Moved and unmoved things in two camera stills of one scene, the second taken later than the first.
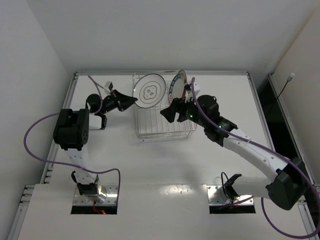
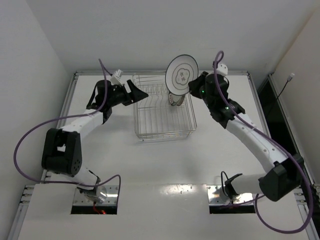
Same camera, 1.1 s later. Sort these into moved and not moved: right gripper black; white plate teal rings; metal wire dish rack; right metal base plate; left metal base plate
Moved: right gripper black; white plate teal rings
Not moved: metal wire dish rack; right metal base plate; left metal base plate
